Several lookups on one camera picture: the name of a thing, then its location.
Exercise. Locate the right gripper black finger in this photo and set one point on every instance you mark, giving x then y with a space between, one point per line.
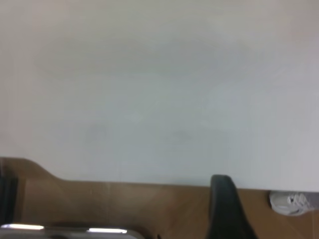
228 211

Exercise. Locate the white sneaker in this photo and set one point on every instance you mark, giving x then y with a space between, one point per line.
289 204

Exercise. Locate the shiny chrome base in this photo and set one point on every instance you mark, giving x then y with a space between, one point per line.
64 232

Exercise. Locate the black blurry block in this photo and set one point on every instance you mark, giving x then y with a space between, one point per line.
7 196

